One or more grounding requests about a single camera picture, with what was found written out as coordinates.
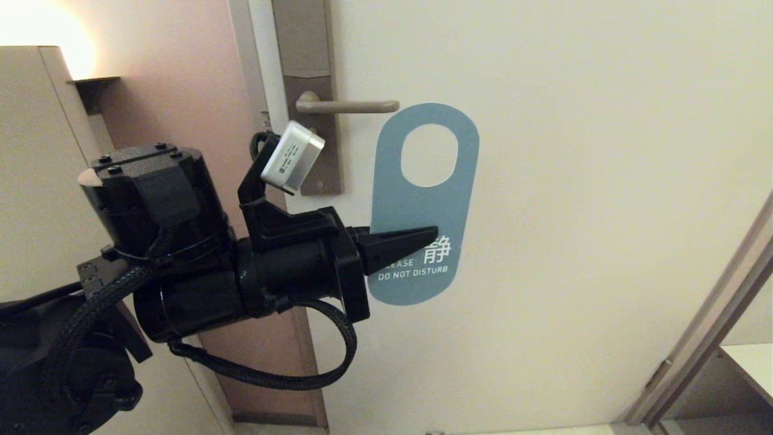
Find dark wall lamp bracket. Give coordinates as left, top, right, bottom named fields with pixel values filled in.
left=68, top=76, right=120, bottom=115

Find brown door lock plate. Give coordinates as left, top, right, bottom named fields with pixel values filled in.
left=271, top=0, right=345, bottom=196

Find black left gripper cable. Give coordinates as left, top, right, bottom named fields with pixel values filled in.
left=168, top=299, right=358, bottom=391

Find cream door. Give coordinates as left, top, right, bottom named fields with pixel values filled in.
left=248, top=0, right=773, bottom=433

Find black left camera bracket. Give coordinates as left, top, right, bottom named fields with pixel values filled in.
left=237, top=130, right=339, bottom=251

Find beige cabinet panel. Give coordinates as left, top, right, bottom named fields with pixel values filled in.
left=0, top=46, right=236, bottom=435

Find blue do-not-disturb door hanger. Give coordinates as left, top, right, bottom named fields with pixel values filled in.
left=367, top=103, right=480, bottom=306

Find beige metal door handle lever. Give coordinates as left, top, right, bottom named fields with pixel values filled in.
left=295, top=91, right=400, bottom=115

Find pale wardrobe shelf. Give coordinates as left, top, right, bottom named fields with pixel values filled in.
left=719, top=344, right=773, bottom=408

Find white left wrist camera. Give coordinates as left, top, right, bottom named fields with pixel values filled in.
left=260, top=120, right=326, bottom=196

